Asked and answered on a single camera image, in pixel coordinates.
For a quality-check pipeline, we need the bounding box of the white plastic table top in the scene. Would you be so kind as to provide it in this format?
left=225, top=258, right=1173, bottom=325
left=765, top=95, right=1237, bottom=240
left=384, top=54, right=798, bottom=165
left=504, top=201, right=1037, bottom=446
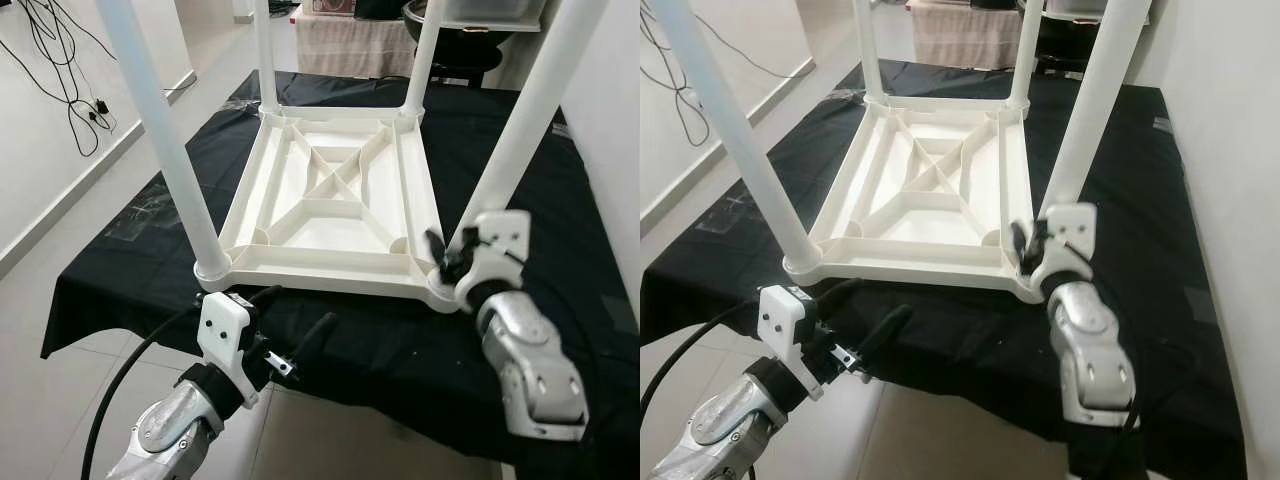
left=785, top=95, right=1061, bottom=303
left=195, top=105, right=471, bottom=316

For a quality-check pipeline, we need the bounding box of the white plastic table leg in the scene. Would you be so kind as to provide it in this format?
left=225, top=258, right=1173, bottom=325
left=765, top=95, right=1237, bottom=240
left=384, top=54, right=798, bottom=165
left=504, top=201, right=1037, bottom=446
left=645, top=0, right=823, bottom=273
left=1008, top=0, right=1046, bottom=109
left=403, top=0, right=448, bottom=119
left=250, top=0, right=283, bottom=116
left=95, top=0, right=233, bottom=281
left=1040, top=0, right=1153, bottom=216
left=852, top=0, right=886, bottom=101
left=445, top=0, right=611, bottom=263

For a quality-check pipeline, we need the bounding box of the black tablecloth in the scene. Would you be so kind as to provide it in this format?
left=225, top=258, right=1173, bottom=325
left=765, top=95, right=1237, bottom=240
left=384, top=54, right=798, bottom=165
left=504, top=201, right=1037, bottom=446
left=40, top=70, right=640, bottom=480
left=640, top=60, right=1251, bottom=480

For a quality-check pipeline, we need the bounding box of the black wok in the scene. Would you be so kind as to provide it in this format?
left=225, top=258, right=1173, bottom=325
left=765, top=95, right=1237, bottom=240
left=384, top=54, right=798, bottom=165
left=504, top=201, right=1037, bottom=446
left=1040, top=15, right=1101, bottom=57
left=403, top=0, right=546, bottom=61

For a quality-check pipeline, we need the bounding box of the beige cloth covered table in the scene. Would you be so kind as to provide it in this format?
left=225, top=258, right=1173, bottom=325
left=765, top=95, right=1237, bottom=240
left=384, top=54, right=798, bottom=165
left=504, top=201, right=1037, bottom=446
left=295, top=5, right=416, bottom=79
left=910, top=0, right=1021, bottom=69

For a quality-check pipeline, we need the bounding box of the clear box with green lid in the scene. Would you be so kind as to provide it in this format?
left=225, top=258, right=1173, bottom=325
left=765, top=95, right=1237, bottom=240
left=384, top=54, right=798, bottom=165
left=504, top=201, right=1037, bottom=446
left=1045, top=0, right=1151, bottom=21
left=440, top=0, right=546, bottom=31

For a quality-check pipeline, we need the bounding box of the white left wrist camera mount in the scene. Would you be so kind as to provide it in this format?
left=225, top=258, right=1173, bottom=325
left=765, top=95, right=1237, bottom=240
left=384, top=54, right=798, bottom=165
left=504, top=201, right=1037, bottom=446
left=197, top=290, right=263, bottom=406
left=757, top=285, right=826, bottom=401

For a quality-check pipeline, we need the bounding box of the black hanging wall cable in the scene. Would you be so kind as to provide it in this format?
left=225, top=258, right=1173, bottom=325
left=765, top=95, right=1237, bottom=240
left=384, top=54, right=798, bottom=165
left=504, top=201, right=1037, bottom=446
left=0, top=0, right=76, bottom=111
left=640, top=0, right=713, bottom=147
left=70, top=0, right=196, bottom=101
left=20, top=0, right=116, bottom=158
left=700, top=0, right=813, bottom=79

